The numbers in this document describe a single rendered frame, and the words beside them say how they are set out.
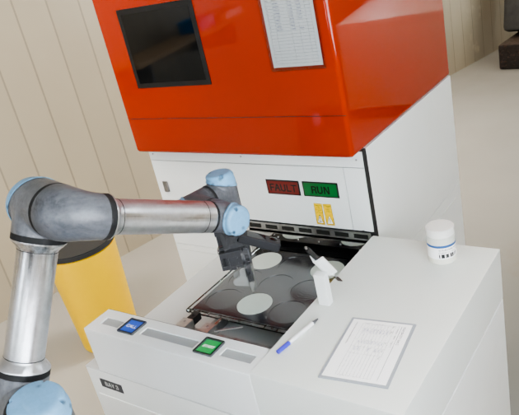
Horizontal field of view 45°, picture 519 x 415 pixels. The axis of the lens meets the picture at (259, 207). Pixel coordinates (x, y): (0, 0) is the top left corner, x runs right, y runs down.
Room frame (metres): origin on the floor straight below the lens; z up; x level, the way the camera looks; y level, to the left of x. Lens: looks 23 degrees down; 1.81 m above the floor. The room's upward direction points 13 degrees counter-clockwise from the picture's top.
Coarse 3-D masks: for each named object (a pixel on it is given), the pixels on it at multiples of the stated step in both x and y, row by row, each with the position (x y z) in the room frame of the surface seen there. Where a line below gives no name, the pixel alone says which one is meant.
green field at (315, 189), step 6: (306, 186) 1.71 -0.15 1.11; (312, 186) 1.70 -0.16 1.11; (318, 186) 1.68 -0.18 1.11; (324, 186) 1.67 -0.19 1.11; (330, 186) 1.66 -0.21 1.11; (306, 192) 1.71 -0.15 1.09; (312, 192) 1.70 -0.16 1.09; (318, 192) 1.69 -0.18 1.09; (324, 192) 1.67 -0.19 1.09; (330, 192) 1.66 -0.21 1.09; (336, 192) 1.65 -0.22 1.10
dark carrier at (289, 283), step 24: (288, 264) 1.66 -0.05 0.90; (312, 264) 1.62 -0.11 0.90; (216, 288) 1.61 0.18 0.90; (240, 288) 1.58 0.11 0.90; (264, 288) 1.55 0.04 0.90; (288, 288) 1.52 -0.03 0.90; (312, 288) 1.49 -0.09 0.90; (216, 312) 1.48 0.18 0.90; (264, 312) 1.43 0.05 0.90; (288, 312) 1.41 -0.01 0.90
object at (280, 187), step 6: (270, 186) 1.79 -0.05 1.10; (276, 186) 1.78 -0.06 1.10; (282, 186) 1.77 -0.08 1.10; (288, 186) 1.75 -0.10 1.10; (294, 186) 1.74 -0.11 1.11; (270, 192) 1.80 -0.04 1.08; (276, 192) 1.78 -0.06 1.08; (282, 192) 1.77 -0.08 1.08; (288, 192) 1.75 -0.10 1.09; (294, 192) 1.74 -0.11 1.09
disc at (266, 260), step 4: (256, 256) 1.75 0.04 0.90; (260, 256) 1.75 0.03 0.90; (264, 256) 1.74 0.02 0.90; (268, 256) 1.73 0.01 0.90; (272, 256) 1.73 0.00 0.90; (276, 256) 1.72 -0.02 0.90; (280, 256) 1.72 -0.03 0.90; (252, 260) 1.73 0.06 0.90; (256, 260) 1.73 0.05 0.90; (260, 260) 1.72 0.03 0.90; (264, 260) 1.71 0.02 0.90; (268, 260) 1.71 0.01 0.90; (272, 260) 1.70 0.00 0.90; (276, 260) 1.70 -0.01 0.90; (280, 260) 1.69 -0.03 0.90; (256, 264) 1.70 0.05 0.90; (260, 264) 1.69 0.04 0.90; (264, 264) 1.69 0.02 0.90; (268, 264) 1.68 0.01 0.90; (272, 264) 1.68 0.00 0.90; (276, 264) 1.67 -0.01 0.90; (256, 268) 1.67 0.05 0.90; (260, 268) 1.67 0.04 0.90; (264, 268) 1.66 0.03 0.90
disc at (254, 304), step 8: (248, 296) 1.52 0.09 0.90; (256, 296) 1.51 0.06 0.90; (264, 296) 1.51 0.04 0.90; (240, 304) 1.50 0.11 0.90; (248, 304) 1.49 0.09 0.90; (256, 304) 1.48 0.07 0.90; (264, 304) 1.47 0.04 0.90; (240, 312) 1.46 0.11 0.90; (248, 312) 1.45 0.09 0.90; (256, 312) 1.44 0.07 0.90
